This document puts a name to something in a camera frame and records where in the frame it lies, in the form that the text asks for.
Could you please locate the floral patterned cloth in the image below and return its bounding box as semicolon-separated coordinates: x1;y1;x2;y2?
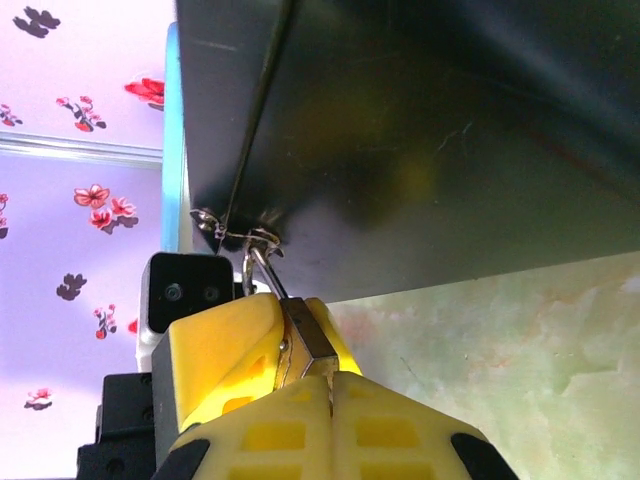
0;0;169;480

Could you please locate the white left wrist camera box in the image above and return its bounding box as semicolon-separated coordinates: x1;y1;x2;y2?
134;251;245;374

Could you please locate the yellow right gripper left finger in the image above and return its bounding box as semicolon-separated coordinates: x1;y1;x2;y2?
149;373;332;480

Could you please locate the box with painting print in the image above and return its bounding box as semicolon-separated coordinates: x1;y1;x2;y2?
162;0;640;304

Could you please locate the metal box hasp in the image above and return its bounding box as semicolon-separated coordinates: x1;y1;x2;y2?
189;206;286;261

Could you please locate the brass padlock with steel shackle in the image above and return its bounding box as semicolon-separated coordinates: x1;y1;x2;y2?
242;243;340;394

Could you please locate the metal rail strip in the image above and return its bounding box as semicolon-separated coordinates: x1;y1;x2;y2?
0;130;166;170

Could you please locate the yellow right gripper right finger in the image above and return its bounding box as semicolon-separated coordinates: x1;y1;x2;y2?
332;370;520;480

